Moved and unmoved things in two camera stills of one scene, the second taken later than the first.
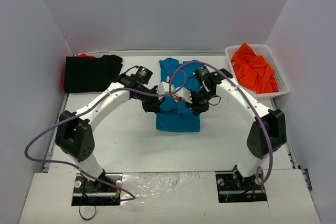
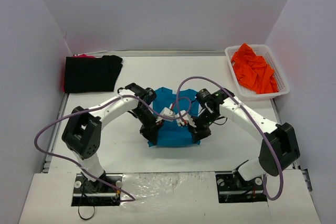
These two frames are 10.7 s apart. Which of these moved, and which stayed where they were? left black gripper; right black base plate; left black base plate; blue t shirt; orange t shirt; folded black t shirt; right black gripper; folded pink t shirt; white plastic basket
Moved: blue t shirt; left black gripper; right black gripper
Stayed: folded black t shirt; white plastic basket; right black base plate; folded pink t shirt; left black base plate; orange t shirt
